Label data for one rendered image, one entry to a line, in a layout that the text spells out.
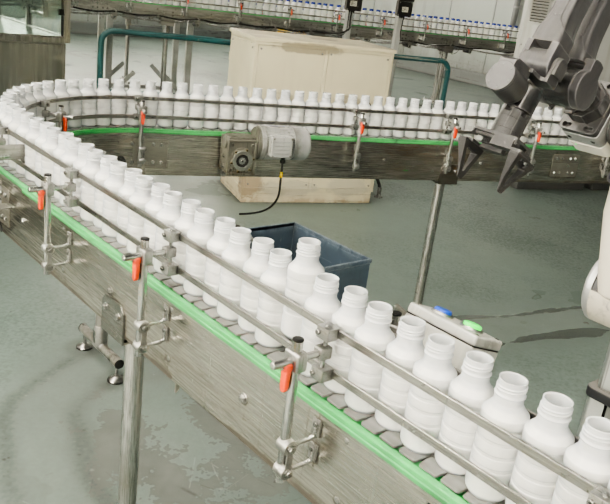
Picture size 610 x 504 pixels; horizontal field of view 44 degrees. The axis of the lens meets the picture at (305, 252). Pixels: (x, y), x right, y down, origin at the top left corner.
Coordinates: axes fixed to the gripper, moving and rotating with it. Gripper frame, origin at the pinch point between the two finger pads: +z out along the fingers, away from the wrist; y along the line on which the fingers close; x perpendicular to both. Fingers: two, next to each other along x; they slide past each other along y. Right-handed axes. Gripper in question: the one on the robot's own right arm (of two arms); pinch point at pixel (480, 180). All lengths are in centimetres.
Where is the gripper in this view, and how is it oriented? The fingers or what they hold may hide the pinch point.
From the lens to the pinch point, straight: 147.3
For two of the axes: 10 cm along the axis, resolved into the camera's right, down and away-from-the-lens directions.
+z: -4.6, 8.9, 0.3
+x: 6.3, 3.1, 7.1
